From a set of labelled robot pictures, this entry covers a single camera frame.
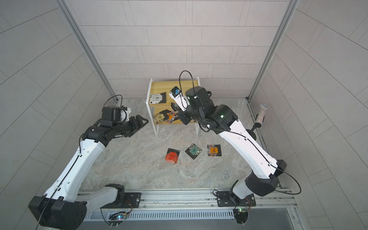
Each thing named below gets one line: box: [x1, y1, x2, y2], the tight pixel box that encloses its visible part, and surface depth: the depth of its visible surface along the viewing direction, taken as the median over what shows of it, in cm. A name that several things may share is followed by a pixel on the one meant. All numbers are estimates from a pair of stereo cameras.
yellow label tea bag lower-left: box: [153, 109, 169, 125], surface depth 87 cm
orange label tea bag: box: [207, 144, 222, 157], surface depth 91 cm
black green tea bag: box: [170, 102, 181, 112], surface depth 63 cm
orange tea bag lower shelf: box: [165, 110, 179, 124], surface depth 88 cm
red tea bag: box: [164, 147, 181, 164], surface depth 88 cm
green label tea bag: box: [184, 143, 203, 161], surface depth 90 cm
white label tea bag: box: [149, 92, 167, 105], surface depth 75 cm
